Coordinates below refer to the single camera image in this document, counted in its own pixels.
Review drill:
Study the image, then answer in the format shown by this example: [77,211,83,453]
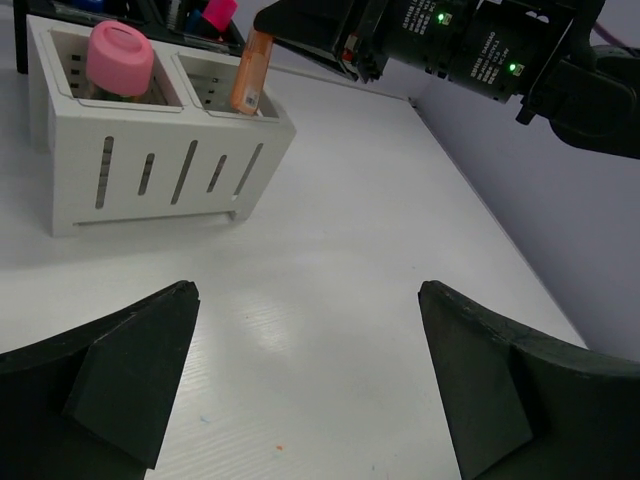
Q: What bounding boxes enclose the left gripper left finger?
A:
[1,281,200,479]

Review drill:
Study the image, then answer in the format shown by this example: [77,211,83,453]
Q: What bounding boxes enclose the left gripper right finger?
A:
[418,281,639,479]

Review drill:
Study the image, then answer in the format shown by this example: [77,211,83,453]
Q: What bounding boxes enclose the pink cap black highlighter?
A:
[202,0,238,33]

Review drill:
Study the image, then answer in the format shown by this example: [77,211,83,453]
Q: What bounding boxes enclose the white slotted container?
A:
[27,16,296,236]

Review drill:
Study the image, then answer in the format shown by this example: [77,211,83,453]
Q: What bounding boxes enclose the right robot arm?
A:
[253,0,639,158]

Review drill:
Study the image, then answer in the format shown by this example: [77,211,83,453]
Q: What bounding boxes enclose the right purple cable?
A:
[589,19,626,49]

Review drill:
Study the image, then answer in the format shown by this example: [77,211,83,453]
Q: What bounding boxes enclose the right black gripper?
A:
[253,0,479,83]

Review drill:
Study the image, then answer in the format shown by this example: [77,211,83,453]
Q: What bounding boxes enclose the orange correction tape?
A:
[230,29,273,115]

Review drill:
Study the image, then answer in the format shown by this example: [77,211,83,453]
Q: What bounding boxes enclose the clear bottle blue cap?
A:
[72,0,105,13]

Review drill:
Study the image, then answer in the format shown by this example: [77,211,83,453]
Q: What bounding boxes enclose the pink cap marker jar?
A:
[86,20,155,102]

